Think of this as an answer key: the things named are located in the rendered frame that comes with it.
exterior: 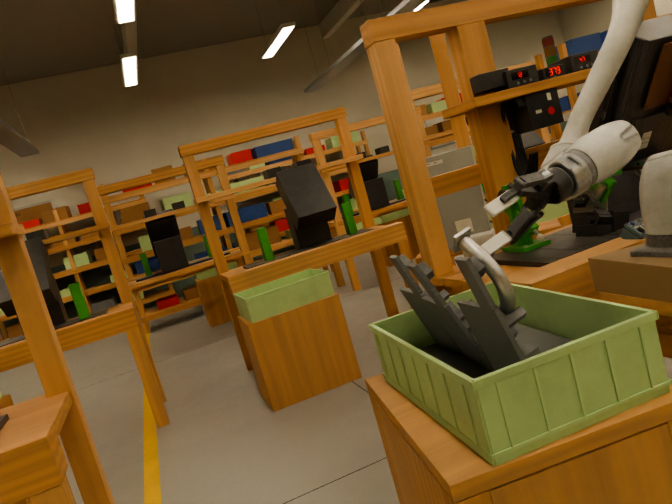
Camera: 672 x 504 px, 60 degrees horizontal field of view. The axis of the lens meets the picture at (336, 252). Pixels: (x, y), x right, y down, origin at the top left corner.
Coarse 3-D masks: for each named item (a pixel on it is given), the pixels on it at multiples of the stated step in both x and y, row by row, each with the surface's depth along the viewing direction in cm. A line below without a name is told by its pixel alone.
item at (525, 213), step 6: (540, 204) 123; (546, 204) 124; (522, 210) 126; (528, 210) 126; (540, 210) 124; (522, 216) 126; (528, 216) 125; (534, 216) 125; (516, 222) 126; (522, 222) 126; (510, 228) 127; (516, 228) 126; (522, 228) 126; (516, 234) 127
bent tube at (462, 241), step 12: (468, 228) 118; (456, 240) 118; (468, 240) 118; (456, 252) 121; (468, 252) 117; (480, 252) 116; (492, 264) 114; (492, 276) 114; (504, 276) 114; (504, 288) 114; (504, 300) 116; (504, 312) 119
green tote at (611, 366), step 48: (528, 288) 155; (384, 336) 151; (576, 336) 140; (624, 336) 112; (432, 384) 126; (480, 384) 105; (528, 384) 108; (576, 384) 110; (624, 384) 113; (480, 432) 108; (528, 432) 108
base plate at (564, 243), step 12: (636, 216) 238; (552, 240) 237; (564, 240) 231; (576, 240) 225; (588, 240) 219; (600, 240) 214; (504, 252) 240; (516, 252) 234; (528, 252) 228; (540, 252) 222; (552, 252) 216; (564, 252) 211; (576, 252) 206; (504, 264) 226; (516, 264) 219; (528, 264) 212; (540, 264) 206
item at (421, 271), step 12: (408, 264) 134; (420, 264) 132; (420, 276) 130; (432, 276) 132; (432, 288) 131; (432, 300) 139; (444, 300) 131; (432, 312) 146; (444, 312) 134; (444, 324) 144; (456, 324) 132; (456, 336) 141; (468, 336) 132; (468, 348) 139; (480, 348) 133; (480, 360) 137
